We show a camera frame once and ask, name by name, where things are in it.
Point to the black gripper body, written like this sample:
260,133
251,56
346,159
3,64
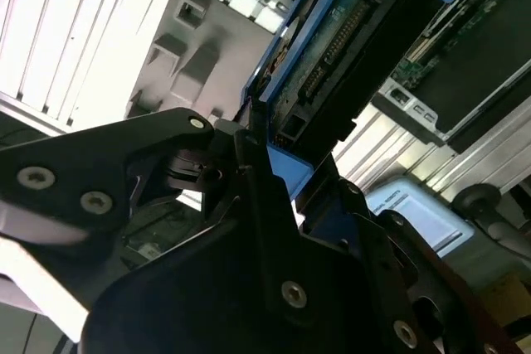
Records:
199,308

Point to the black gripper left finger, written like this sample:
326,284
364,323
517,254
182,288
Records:
62,171

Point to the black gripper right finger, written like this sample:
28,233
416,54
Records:
352,200

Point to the hard disk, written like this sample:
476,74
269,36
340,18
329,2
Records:
332,47

